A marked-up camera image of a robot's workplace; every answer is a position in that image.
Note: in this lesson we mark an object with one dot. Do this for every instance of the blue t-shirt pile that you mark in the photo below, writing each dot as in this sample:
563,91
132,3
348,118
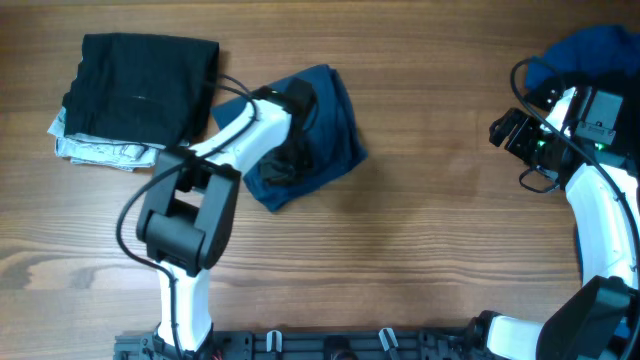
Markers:
600,53

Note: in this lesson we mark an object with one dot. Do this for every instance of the folded light grey garment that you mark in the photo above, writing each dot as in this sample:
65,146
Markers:
126,143

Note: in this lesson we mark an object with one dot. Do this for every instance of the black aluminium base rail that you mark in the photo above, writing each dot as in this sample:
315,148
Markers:
387,343

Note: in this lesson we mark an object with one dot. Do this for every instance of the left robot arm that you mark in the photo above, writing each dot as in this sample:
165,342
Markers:
188,211

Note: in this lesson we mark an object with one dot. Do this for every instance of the navy blue shorts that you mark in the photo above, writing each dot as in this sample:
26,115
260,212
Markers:
333,134

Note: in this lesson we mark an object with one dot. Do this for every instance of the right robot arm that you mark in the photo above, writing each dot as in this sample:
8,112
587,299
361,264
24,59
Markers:
583,147

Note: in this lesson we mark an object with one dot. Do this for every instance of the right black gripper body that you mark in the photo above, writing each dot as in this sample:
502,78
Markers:
532,144

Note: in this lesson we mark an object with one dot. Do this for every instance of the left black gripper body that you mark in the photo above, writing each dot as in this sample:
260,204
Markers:
289,160

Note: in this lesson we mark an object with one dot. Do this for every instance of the folded black garment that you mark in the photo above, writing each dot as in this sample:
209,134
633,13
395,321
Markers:
142,88

